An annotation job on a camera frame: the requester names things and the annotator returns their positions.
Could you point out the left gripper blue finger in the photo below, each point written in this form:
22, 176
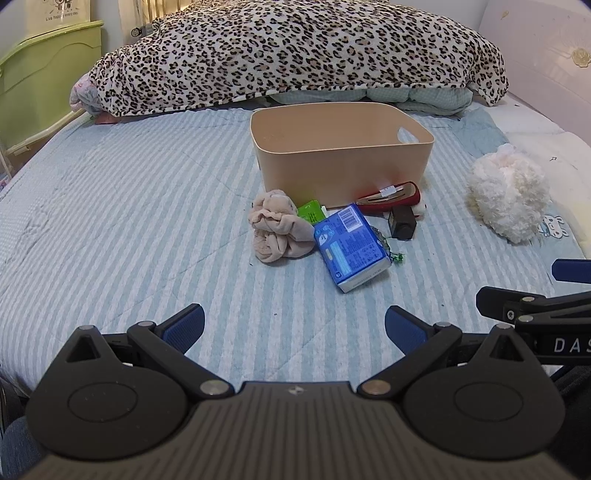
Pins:
572, 270

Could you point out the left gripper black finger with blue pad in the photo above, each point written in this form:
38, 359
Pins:
163, 347
425, 348

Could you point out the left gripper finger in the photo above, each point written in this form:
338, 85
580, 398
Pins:
508, 305

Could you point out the green beaded trinket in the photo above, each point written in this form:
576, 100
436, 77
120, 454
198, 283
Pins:
395, 258

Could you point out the blue tissue pack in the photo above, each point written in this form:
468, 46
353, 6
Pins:
350, 248

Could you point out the dark brown small box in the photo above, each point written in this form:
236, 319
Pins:
402, 223

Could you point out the red hair clip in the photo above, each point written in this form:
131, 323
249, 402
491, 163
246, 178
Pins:
405, 194

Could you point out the beige cloth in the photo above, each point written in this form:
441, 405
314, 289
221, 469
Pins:
278, 231

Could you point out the green small packet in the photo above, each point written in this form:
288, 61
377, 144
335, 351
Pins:
312, 212

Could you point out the white fluffy plush toy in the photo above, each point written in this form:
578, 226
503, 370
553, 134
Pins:
510, 192

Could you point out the striped blue bed sheet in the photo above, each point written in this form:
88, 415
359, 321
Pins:
109, 225

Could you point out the beige plastic storage bin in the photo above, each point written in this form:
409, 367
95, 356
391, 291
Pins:
339, 152

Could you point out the light green folded quilt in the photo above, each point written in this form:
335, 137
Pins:
433, 101

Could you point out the pink headboard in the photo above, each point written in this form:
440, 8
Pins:
546, 46

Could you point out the leopard print blanket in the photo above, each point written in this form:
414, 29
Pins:
218, 52

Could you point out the green wooden cabinet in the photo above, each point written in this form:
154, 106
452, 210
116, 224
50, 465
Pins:
36, 79

